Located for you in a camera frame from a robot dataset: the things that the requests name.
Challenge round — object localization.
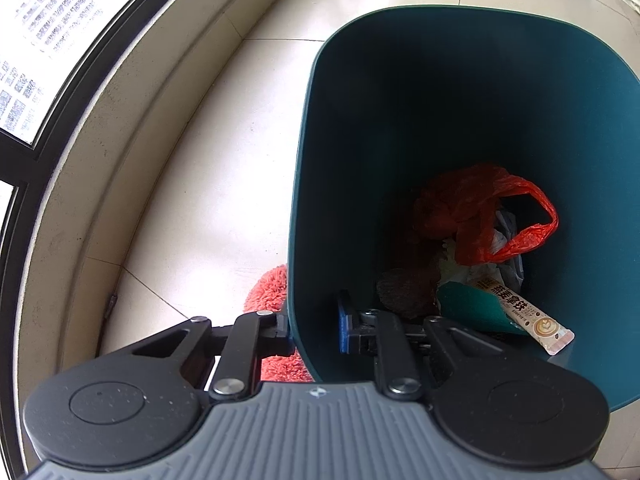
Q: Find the white oat latte sachet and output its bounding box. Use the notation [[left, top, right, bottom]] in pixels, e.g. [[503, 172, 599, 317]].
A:
[[472, 276, 575, 356]]

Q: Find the black window frame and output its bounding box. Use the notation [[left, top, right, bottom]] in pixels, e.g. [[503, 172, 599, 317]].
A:
[[1, 0, 169, 479]]

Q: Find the crumpled wrapper trash in bin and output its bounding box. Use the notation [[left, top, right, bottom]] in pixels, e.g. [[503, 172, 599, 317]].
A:
[[438, 209, 525, 294]]

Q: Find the red fluffy slipper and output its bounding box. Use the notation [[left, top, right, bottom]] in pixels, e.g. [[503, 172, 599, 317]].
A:
[[243, 264, 314, 382]]

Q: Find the dark teal trash bin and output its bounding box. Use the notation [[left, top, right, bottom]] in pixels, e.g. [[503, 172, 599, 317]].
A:
[[288, 6, 639, 408]]

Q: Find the red plastic bag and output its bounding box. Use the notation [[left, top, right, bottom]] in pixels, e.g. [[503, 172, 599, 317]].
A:
[[419, 165, 560, 266]]

